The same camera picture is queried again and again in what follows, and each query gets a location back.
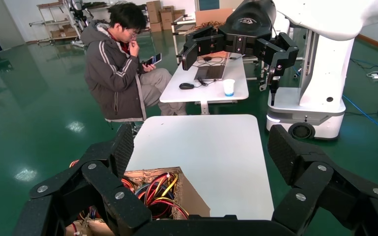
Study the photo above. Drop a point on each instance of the white desk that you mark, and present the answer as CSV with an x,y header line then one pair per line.
x,y
208,93

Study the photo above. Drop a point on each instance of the black computer mouse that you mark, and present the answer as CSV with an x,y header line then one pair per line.
x,y
186,86

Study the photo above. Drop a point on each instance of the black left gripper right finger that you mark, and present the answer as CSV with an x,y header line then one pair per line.
x,y
322,192

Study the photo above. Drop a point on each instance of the smartphone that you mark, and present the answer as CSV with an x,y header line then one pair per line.
x,y
154,59

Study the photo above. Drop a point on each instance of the seated person gray jacket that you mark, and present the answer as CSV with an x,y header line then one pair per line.
x,y
110,75

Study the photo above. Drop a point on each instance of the white robot torso and base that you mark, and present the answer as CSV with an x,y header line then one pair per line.
x,y
326,71

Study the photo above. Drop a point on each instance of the gray laptop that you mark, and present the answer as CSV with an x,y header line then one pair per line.
x,y
211,71

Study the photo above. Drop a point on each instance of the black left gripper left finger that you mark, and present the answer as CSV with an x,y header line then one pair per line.
x,y
78,195

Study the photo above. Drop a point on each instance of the white paper cup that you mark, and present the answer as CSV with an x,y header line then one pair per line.
x,y
229,87

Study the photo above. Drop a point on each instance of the brown cardboard carton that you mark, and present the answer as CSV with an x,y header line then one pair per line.
x,y
153,11
156,27
166,19

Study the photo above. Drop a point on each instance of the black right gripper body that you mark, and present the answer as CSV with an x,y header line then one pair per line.
x,y
247,22

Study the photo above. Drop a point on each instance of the brown cardboard sheet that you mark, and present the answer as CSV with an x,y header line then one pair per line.
x,y
213,16

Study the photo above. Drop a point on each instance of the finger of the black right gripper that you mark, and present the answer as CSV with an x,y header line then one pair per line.
x,y
280,52
205,42

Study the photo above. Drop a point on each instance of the cardboard box with dividers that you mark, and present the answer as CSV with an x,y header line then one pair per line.
x,y
192,198

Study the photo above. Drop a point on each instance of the white shelf cart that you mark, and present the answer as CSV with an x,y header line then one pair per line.
x,y
62,31

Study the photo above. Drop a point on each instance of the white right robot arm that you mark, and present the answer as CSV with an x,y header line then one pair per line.
x,y
322,16

